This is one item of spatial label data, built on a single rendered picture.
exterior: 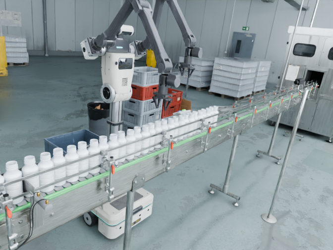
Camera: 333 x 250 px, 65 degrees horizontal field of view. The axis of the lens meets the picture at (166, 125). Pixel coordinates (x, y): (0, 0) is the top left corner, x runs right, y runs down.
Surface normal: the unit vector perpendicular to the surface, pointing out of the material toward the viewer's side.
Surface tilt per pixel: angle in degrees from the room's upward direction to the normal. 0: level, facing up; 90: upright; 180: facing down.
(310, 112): 90
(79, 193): 90
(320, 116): 90
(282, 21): 90
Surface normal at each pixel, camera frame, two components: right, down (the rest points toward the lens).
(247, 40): -0.63, 0.19
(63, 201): 0.77, 0.29
